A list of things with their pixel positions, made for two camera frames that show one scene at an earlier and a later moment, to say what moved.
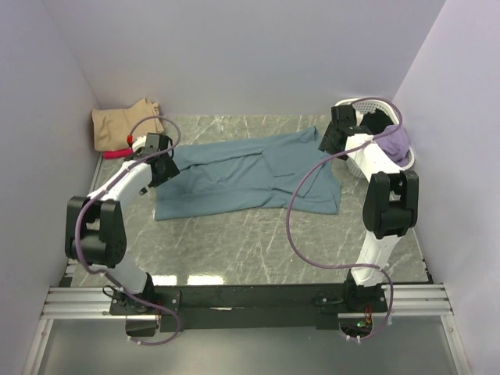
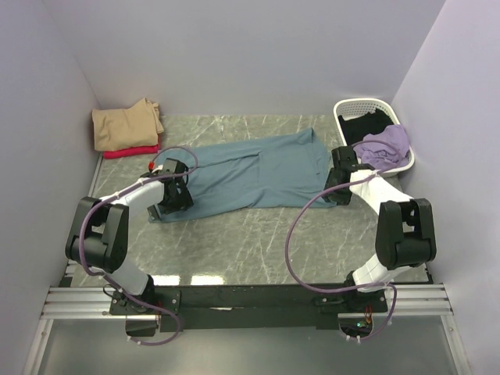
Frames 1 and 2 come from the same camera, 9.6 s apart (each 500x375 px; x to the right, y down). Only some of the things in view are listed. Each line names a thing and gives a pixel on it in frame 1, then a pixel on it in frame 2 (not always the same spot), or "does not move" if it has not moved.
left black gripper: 171,171 -> 183,201
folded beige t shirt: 112,126 does not move
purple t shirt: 395,144 does not move
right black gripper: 325,144 -> 328,192
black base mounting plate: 248,306 does not move
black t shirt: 376,121 does not move
